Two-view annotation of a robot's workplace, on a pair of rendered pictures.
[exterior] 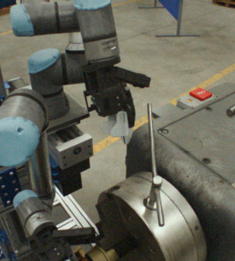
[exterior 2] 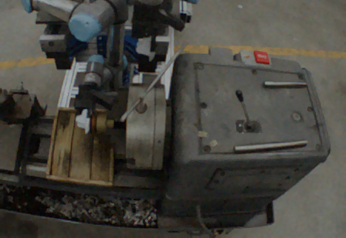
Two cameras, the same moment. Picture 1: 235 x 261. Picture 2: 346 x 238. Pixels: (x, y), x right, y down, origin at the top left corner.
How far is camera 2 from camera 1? 0.54 m
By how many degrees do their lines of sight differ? 27
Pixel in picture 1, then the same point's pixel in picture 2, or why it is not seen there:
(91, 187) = not seen: hidden behind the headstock
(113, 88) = (145, 22)
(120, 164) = not seen: hidden behind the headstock
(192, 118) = (232, 70)
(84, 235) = (105, 102)
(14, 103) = (97, 5)
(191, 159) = (194, 97)
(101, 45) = not seen: outside the picture
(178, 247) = (138, 144)
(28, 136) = (90, 28)
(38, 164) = (111, 42)
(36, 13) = not seen: outside the picture
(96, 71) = (137, 8)
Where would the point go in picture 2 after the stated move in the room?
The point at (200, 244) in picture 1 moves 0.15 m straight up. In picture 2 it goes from (157, 153) to (161, 131)
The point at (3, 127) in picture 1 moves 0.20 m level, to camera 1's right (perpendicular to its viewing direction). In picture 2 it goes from (79, 18) to (120, 42)
